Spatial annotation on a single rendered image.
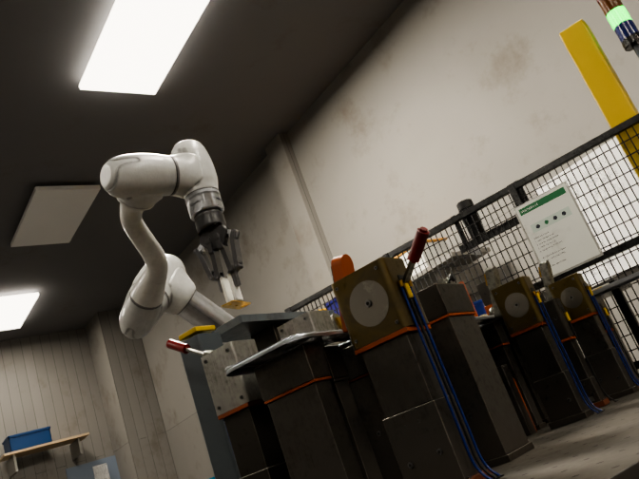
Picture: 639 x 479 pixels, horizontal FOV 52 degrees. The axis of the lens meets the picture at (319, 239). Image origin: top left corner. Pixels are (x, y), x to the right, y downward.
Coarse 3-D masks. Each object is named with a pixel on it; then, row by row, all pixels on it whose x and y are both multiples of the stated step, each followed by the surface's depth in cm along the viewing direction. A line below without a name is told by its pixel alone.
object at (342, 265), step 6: (336, 258) 111; (342, 258) 110; (348, 258) 112; (336, 264) 110; (342, 264) 110; (348, 264) 111; (336, 270) 110; (342, 270) 109; (348, 270) 111; (354, 270) 112; (336, 276) 110; (342, 276) 109; (342, 318) 109; (342, 324) 109; (342, 330) 109
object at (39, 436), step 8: (24, 432) 884; (32, 432) 891; (40, 432) 896; (48, 432) 902; (8, 440) 875; (16, 440) 876; (24, 440) 881; (32, 440) 887; (40, 440) 892; (48, 440) 897; (8, 448) 879; (16, 448) 872; (24, 448) 877
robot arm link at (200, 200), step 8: (192, 192) 164; (200, 192) 163; (208, 192) 164; (216, 192) 166; (192, 200) 163; (200, 200) 163; (208, 200) 163; (216, 200) 164; (192, 208) 163; (200, 208) 162; (208, 208) 163; (216, 208) 165; (192, 216) 164
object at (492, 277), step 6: (486, 270) 163; (492, 270) 162; (486, 276) 162; (492, 276) 161; (498, 276) 164; (486, 282) 163; (492, 282) 161; (498, 282) 162; (492, 288) 161; (492, 300) 161; (498, 312) 160
